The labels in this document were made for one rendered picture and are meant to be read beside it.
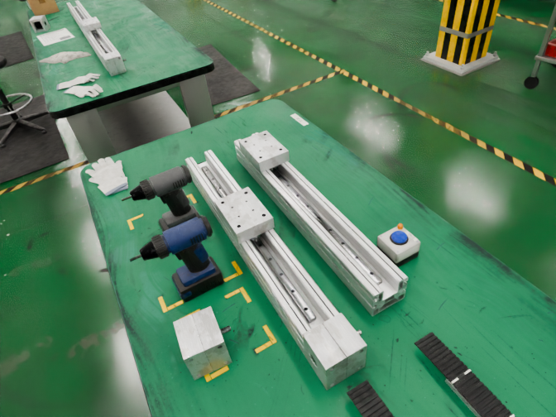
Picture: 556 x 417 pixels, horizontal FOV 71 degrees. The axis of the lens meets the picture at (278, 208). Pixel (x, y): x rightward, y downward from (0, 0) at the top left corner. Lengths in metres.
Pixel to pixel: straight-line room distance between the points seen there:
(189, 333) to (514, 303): 0.76
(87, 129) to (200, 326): 1.73
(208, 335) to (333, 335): 0.27
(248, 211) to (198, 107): 1.54
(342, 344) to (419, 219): 0.53
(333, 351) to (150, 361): 0.44
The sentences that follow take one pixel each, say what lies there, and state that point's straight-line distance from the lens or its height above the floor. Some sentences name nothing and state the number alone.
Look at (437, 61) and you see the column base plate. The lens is 4.17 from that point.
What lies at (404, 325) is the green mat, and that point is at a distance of 1.00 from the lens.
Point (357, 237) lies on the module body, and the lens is 1.05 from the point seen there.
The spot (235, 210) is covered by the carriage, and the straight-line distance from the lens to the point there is 1.10.
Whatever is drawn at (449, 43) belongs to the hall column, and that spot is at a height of 0.20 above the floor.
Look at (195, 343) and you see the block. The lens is 0.90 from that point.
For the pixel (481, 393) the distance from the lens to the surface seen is 0.93.
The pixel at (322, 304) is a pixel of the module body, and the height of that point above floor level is 0.86.
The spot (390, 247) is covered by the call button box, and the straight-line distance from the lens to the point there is 1.07.
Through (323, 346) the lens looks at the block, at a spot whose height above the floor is 0.87.
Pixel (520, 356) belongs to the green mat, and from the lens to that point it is 1.04.
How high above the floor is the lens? 1.63
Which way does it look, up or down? 42 degrees down
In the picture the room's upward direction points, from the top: 8 degrees counter-clockwise
